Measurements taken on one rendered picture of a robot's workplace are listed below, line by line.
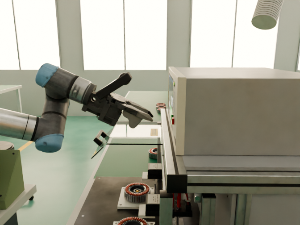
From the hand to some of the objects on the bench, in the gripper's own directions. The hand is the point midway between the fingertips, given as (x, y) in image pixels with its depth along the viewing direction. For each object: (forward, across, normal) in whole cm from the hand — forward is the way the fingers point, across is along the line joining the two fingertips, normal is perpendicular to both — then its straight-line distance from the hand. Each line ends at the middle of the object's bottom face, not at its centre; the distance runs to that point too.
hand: (150, 114), depth 80 cm
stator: (+21, -72, -39) cm, 84 cm away
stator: (+12, -21, -40) cm, 46 cm away
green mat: (+34, -73, -33) cm, 87 cm away
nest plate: (+12, -21, -41) cm, 47 cm away
